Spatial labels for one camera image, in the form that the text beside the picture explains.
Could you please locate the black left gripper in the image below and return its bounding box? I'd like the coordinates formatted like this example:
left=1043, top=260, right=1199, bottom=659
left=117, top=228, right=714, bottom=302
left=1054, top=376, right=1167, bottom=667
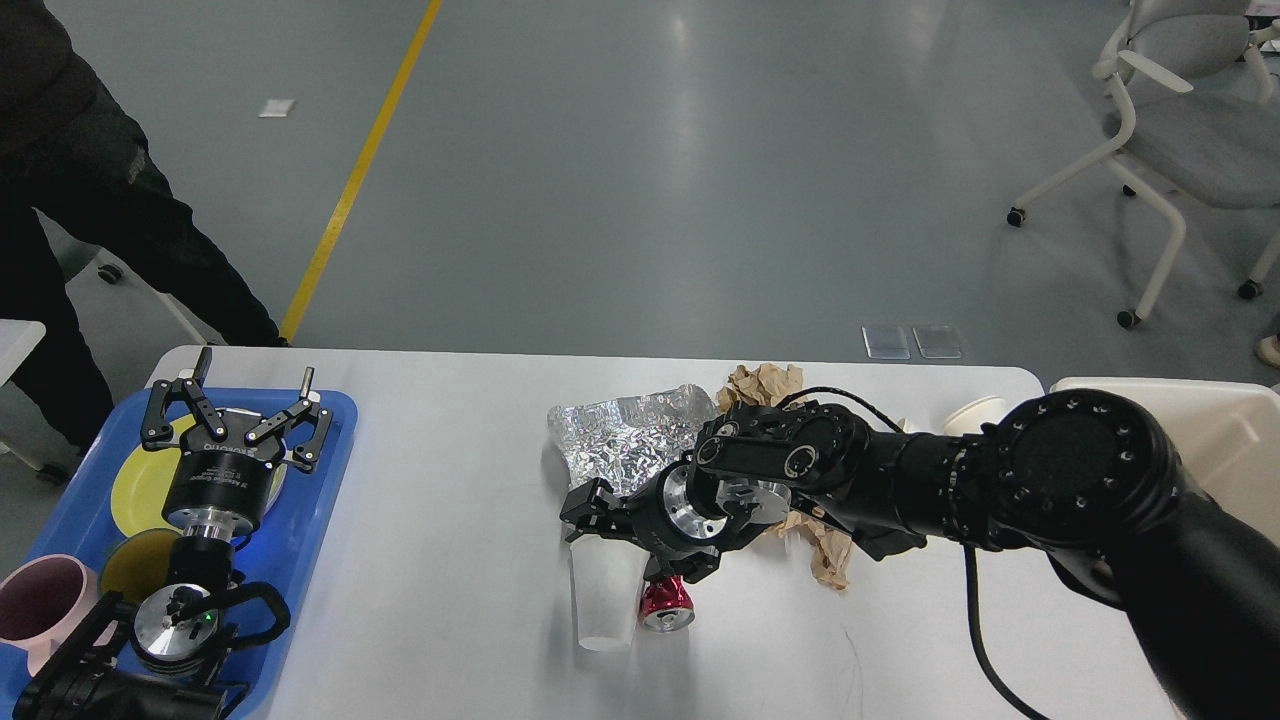
left=140, top=347, right=333, bottom=536

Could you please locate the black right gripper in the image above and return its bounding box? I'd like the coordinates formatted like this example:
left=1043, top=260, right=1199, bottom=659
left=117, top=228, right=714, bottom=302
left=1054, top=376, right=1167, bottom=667
left=559, top=462, right=741, bottom=583

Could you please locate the white paper cup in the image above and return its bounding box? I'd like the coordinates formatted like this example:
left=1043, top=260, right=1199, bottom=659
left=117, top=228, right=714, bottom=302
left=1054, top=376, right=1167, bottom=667
left=570, top=536, right=649, bottom=653

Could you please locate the crushed red soda can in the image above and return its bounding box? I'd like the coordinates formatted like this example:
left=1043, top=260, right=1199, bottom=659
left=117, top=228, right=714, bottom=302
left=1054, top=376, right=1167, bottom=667
left=637, top=577, right=696, bottom=634

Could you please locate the aluminium foil sheet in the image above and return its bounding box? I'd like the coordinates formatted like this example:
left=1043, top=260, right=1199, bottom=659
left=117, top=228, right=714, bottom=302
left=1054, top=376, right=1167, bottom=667
left=547, top=384, right=718, bottom=497

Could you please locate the yellow plastic plate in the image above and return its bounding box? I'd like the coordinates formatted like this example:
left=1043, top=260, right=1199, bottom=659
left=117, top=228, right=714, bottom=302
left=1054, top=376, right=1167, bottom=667
left=110, top=414, right=243, bottom=542

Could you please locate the dark green mug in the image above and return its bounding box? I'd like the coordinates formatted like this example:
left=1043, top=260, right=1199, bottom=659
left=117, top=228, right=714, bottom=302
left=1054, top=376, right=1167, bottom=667
left=99, top=528, right=182, bottom=605

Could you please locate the pink ribbed mug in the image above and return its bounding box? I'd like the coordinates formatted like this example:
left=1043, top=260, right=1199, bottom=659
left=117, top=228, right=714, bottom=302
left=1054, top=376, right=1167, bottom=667
left=1, top=553, right=101, bottom=676

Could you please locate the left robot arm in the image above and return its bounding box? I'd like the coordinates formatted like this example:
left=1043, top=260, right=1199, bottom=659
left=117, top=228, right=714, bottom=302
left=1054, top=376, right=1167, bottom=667
left=3, top=348, right=357, bottom=719

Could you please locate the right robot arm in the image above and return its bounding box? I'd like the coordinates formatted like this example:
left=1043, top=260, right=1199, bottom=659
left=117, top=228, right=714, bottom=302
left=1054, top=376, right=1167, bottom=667
left=561, top=388, right=1279, bottom=719

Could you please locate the blue plastic tray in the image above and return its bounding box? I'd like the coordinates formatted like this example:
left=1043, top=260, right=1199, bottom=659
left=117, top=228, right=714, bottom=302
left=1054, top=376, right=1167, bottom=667
left=1, top=387, right=358, bottom=719

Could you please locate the crumpled brown paper right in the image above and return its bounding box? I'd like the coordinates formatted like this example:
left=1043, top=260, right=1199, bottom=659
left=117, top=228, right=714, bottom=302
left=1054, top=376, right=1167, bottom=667
left=769, top=511, right=854, bottom=593

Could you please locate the crumpled brown paper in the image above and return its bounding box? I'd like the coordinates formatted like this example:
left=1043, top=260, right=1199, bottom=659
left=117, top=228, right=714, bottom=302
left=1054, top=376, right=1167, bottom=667
left=716, top=363, right=804, bottom=413
left=769, top=511, right=854, bottom=593

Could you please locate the crumpled brown paper top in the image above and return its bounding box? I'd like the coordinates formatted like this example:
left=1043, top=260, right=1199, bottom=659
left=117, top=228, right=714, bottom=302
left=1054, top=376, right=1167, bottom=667
left=716, top=363, right=804, bottom=413

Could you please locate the white side table corner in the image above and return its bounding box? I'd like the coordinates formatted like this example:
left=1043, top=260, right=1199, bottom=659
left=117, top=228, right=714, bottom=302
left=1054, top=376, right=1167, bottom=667
left=0, top=318, right=46, bottom=386

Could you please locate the left floor socket plate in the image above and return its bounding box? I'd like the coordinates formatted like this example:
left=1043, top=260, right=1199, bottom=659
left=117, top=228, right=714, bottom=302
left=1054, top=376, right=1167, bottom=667
left=861, top=325, right=913, bottom=361

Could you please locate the floor socket plate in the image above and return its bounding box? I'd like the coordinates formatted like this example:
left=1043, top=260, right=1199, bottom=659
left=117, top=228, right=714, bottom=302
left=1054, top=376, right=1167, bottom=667
left=861, top=325, right=913, bottom=361
left=911, top=324, right=964, bottom=360

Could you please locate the person in dark clothes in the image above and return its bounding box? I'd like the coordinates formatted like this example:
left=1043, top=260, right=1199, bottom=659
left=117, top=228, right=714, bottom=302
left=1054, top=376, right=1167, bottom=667
left=1, top=1, right=285, bottom=454

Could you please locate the white cup behind gripper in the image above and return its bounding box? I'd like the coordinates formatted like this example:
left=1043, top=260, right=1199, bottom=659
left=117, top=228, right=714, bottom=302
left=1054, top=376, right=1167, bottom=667
left=942, top=396, right=1010, bottom=436

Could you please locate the right floor socket plate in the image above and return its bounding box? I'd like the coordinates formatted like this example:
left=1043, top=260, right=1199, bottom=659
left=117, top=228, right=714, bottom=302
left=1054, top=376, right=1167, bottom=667
left=911, top=324, right=964, bottom=360

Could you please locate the beige plastic bin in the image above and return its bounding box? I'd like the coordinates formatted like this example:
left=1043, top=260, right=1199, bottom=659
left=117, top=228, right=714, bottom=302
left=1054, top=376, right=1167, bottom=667
left=1051, top=377, right=1279, bottom=541

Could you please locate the grey office chair right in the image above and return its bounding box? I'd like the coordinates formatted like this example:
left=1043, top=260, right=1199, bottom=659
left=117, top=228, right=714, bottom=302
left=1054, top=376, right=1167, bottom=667
left=1006, top=1, right=1279, bottom=329

